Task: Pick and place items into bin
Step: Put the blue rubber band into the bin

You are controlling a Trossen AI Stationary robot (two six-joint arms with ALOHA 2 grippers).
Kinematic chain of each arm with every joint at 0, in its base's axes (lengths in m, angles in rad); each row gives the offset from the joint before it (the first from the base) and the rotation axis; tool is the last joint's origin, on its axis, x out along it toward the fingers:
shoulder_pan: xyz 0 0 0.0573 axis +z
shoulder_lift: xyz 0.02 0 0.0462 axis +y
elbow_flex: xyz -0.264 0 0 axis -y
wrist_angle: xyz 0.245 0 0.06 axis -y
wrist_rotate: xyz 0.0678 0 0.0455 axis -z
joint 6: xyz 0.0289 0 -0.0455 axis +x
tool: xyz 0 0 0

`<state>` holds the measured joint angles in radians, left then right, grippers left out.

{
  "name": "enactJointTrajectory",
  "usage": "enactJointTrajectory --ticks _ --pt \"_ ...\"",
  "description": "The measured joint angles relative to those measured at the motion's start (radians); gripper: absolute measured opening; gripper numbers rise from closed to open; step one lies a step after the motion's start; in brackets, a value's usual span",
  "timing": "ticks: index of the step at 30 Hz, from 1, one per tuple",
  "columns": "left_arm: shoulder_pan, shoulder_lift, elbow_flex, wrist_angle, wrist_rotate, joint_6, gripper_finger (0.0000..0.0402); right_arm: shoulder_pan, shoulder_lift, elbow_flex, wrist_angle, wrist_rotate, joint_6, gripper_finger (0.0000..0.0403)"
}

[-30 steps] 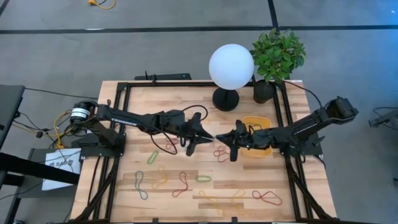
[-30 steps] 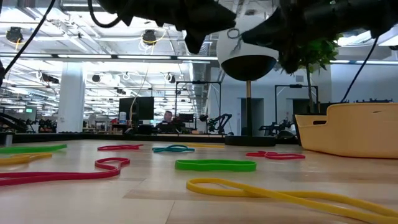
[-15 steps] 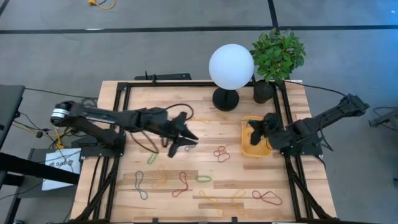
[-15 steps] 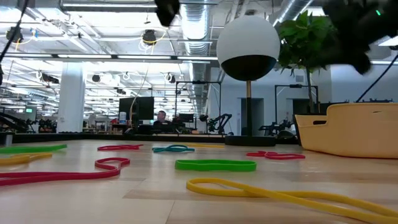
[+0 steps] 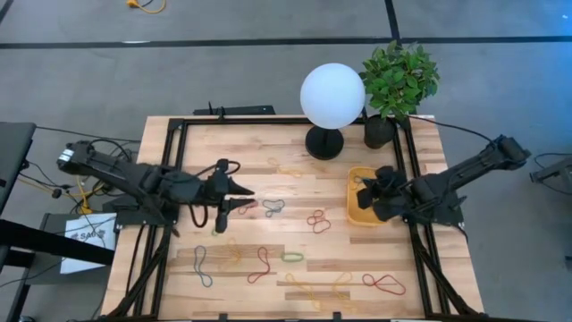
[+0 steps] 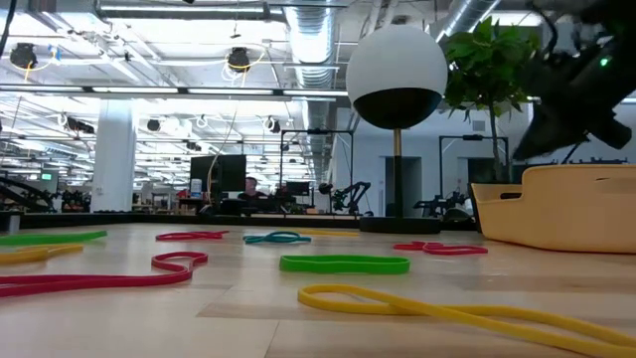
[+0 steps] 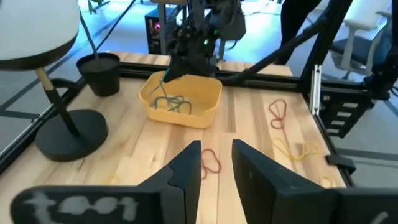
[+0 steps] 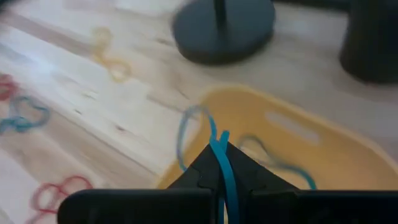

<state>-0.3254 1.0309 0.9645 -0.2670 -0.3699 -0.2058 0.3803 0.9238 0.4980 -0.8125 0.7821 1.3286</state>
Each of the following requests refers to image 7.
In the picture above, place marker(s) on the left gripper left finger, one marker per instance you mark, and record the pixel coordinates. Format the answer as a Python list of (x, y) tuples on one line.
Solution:
[(183, 186)]

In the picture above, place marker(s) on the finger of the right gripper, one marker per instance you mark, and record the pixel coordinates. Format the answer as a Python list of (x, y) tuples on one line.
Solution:
[(178, 71), (171, 68)]

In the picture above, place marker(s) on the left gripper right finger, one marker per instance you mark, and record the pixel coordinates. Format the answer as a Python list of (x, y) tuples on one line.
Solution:
[(273, 193)]

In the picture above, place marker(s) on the teal rubber band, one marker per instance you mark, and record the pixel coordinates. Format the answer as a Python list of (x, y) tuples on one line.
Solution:
[(189, 107), (163, 88), (161, 98)]

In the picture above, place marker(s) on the red rubber band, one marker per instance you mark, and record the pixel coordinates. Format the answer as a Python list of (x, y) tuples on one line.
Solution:
[(219, 162), (277, 119)]

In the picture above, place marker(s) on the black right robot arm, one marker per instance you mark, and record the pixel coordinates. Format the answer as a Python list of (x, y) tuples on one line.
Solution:
[(227, 18)]

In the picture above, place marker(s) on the yellow plastic bin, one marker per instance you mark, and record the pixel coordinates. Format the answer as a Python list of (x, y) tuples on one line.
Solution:
[(199, 102)]

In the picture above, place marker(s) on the black computer tower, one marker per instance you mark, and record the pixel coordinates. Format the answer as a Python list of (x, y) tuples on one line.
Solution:
[(152, 34)]

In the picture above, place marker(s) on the green plant in black pot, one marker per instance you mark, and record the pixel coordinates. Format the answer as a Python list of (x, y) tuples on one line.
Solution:
[(99, 74)]

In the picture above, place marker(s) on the person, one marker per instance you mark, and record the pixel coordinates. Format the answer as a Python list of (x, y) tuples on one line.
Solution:
[(295, 25)]

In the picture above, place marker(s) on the white globe table lamp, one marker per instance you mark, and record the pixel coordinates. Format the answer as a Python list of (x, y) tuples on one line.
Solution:
[(37, 31)]

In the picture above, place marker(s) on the white office chair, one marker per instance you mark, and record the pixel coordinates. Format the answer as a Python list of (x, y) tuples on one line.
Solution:
[(357, 43)]

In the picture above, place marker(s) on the black aluminium table frame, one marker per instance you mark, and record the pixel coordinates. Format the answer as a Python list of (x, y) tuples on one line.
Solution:
[(267, 81)]

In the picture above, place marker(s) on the silver aluminium bracket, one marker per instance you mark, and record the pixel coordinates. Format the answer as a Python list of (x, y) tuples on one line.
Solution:
[(315, 90)]

